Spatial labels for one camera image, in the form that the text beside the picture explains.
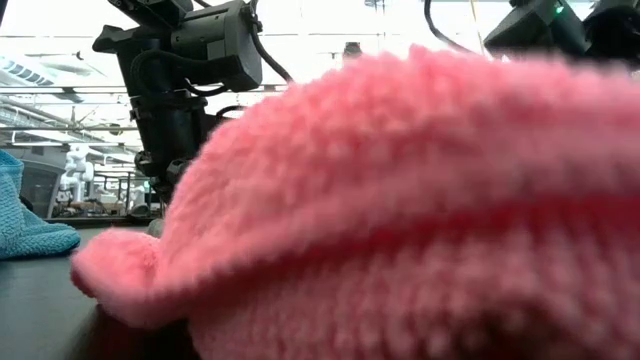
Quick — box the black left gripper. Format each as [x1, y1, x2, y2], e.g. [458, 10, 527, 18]
[129, 93, 222, 202]

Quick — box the light blue microfiber towel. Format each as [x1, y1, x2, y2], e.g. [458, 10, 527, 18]
[0, 148, 82, 261]

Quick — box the pink microfiber towel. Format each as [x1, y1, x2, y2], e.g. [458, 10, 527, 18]
[69, 43, 640, 360]

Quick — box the white background robot figure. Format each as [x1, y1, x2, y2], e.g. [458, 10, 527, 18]
[58, 144, 96, 204]

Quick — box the dark gray rounded panel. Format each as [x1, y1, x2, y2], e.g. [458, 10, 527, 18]
[19, 159, 65, 220]

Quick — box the black table frame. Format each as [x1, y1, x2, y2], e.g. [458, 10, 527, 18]
[44, 215, 154, 229]

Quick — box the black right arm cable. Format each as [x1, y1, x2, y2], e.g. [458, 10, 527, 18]
[422, 0, 477, 55]

